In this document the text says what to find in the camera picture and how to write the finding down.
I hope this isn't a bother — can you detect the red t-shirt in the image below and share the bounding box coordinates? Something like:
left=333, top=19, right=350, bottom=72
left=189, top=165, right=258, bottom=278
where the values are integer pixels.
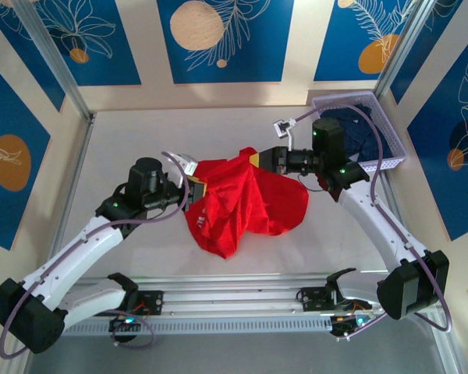
left=183, top=146, right=310, bottom=260

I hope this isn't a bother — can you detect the navy blue cloth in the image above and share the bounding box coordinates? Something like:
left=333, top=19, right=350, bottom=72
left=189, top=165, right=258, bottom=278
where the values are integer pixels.
left=320, top=107, right=381, bottom=163

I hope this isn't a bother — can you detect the lavender perforated plastic basket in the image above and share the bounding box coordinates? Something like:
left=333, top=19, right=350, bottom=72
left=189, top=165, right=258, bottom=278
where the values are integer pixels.
left=310, top=90, right=409, bottom=175

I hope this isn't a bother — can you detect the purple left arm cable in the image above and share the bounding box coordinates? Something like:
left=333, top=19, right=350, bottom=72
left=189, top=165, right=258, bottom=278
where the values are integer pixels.
left=0, top=150, right=191, bottom=359

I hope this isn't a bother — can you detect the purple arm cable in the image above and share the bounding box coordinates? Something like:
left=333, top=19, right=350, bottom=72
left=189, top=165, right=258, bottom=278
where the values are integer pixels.
left=0, top=150, right=191, bottom=359
left=290, top=103, right=453, bottom=340

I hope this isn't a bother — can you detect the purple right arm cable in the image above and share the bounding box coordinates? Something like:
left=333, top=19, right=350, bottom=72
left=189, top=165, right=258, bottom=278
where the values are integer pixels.
left=290, top=103, right=453, bottom=340

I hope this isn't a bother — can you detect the blue floral wall poster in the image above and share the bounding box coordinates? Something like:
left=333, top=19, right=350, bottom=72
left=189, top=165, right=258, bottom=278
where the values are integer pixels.
left=157, top=0, right=296, bottom=85
left=0, top=54, right=51, bottom=251
left=389, top=0, right=466, bottom=105
left=314, top=0, right=419, bottom=83
left=407, top=25, right=468, bottom=242
left=0, top=0, right=66, bottom=113
left=34, top=0, right=142, bottom=87

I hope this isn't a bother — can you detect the aluminium rail frame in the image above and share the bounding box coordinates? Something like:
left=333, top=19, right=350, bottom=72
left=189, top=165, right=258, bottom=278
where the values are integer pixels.
left=23, top=272, right=448, bottom=324

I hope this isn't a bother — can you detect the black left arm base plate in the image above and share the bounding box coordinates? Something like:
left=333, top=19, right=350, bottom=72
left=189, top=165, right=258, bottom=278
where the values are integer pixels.
left=134, top=290, right=165, bottom=316

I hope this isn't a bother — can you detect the aluminium frame post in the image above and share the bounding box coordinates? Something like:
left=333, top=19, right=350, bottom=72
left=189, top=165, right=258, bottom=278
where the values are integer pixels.
left=373, top=0, right=442, bottom=99
left=12, top=0, right=95, bottom=122

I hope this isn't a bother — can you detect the grey slotted cable duct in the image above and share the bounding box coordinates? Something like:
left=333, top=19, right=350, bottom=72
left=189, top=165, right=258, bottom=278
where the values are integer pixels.
left=64, top=316, right=335, bottom=337

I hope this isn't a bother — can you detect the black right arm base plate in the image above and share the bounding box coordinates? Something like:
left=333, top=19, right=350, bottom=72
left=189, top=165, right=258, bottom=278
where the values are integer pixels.
left=297, top=286, right=336, bottom=312

